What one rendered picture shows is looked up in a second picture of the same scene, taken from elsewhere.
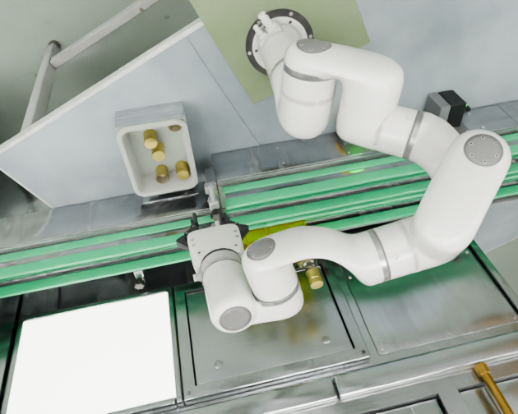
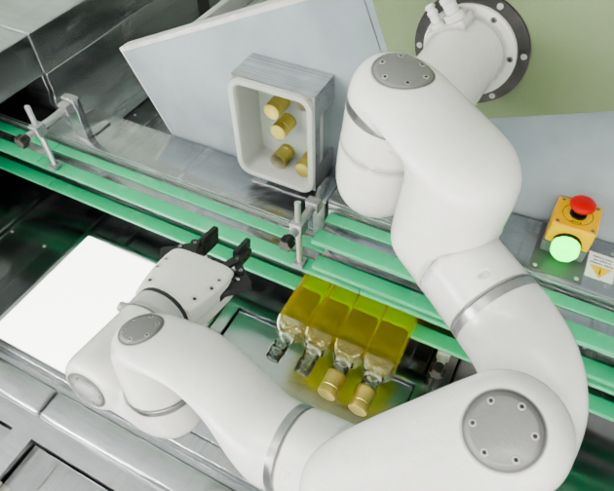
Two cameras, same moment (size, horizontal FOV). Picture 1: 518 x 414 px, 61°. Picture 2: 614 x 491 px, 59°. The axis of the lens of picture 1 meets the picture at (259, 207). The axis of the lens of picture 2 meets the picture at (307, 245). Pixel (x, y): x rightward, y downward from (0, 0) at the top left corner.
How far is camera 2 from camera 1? 0.43 m
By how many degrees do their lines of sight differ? 26
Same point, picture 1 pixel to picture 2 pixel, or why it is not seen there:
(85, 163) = (210, 100)
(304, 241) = (180, 358)
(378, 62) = (467, 152)
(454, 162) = (437, 410)
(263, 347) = not seen: hidden behind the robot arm
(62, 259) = (134, 194)
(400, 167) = (599, 335)
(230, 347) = not seen: hidden behind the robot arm
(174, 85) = (329, 50)
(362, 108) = (407, 216)
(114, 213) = (216, 173)
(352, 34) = (601, 83)
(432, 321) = not seen: outside the picture
